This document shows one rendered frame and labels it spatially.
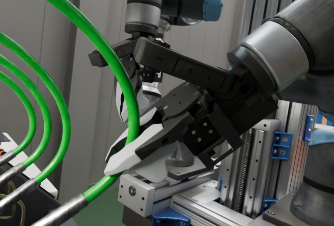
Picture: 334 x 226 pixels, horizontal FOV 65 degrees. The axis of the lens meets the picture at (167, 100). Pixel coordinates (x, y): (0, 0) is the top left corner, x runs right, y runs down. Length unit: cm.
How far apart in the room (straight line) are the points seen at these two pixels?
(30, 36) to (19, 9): 21
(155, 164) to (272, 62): 17
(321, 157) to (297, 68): 45
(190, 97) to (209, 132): 5
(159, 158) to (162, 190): 60
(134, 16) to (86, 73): 203
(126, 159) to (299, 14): 24
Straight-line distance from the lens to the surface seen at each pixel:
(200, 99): 28
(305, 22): 32
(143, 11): 57
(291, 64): 31
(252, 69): 29
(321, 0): 34
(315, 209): 76
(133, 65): 55
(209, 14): 69
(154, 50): 27
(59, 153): 50
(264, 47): 30
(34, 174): 96
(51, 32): 256
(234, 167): 95
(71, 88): 252
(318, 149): 74
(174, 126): 27
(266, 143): 89
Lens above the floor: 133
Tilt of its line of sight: 4 degrees down
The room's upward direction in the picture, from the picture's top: 8 degrees clockwise
